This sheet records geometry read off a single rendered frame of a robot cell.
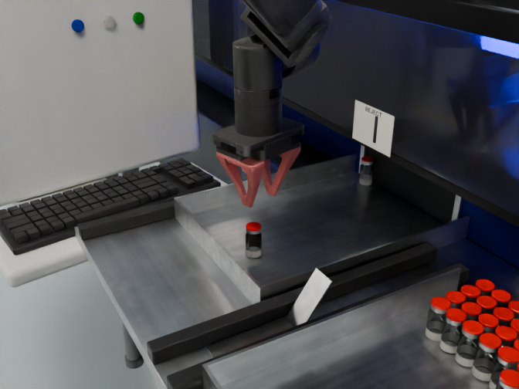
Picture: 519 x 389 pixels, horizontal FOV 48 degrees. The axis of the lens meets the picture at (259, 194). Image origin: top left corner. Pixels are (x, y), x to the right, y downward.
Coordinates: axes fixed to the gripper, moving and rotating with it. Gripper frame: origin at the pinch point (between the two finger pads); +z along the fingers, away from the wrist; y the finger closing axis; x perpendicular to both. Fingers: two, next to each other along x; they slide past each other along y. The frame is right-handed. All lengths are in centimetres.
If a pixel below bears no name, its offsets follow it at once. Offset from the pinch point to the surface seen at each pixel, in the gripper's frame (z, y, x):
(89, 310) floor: 97, 26, 113
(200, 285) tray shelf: 9.1, -10.5, 0.2
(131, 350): 72, 11, 60
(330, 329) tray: 7.2, -7.3, -18.0
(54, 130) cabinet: 4, -2, 52
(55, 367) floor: 97, 3, 95
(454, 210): 6.2, 24.2, -15.3
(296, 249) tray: 9.1, 4.2, -3.0
